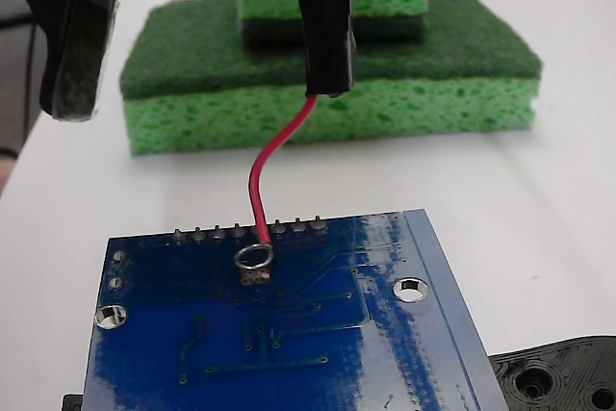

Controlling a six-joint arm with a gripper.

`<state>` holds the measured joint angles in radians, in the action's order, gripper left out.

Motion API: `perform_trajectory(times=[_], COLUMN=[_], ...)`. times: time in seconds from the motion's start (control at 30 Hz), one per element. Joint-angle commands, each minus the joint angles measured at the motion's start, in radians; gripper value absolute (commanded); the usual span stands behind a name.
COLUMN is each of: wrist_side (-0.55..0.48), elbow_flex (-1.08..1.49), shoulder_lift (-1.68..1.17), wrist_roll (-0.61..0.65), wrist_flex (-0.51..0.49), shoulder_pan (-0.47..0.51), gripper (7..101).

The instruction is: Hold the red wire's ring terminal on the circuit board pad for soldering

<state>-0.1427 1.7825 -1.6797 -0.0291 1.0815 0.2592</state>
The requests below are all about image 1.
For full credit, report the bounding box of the red wire with metal loop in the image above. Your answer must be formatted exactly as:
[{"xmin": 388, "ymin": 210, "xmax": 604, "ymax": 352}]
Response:
[{"xmin": 234, "ymin": 92, "xmax": 321, "ymax": 272}]

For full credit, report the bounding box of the blue circuit board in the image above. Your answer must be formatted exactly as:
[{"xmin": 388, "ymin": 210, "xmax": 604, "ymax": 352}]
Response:
[{"xmin": 81, "ymin": 208, "xmax": 511, "ymax": 411}]

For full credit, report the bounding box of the large green sponge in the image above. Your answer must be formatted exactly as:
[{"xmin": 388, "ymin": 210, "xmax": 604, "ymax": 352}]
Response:
[{"xmin": 118, "ymin": 0, "xmax": 545, "ymax": 158}]

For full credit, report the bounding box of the black cable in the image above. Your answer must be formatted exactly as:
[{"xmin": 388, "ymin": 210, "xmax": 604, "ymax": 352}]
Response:
[{"xmin": 21, "ymin": 23, "xmax": 40, "ymax": 143}]

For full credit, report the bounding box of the black printed bracket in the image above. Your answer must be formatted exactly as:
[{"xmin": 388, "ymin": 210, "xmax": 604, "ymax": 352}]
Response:
[{"xmin": 61, "ymin": 333, "xmax": 616, "ymax": 411}]

